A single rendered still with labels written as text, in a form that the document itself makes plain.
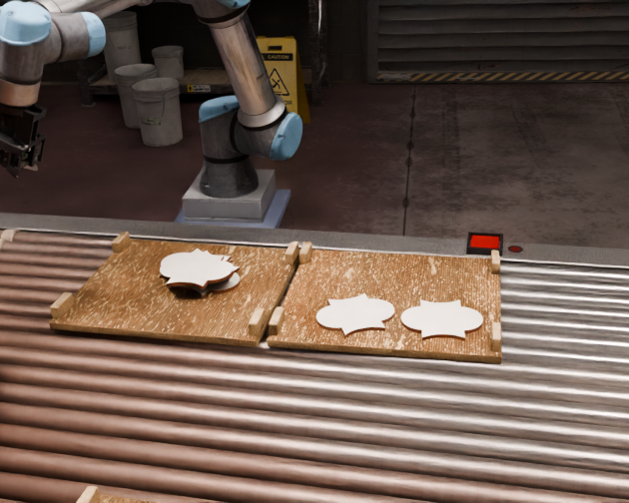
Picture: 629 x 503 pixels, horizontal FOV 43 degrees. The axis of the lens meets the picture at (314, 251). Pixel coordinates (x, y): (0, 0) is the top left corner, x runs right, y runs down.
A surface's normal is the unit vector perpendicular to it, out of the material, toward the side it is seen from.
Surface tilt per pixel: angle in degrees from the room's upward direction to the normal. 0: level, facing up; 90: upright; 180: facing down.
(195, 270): 0
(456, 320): 0
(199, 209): 90
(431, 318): 0
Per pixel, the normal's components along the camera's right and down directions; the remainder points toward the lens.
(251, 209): -0.13, 0.47
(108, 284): -0.04, -0.88
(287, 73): -0.21, 0.22
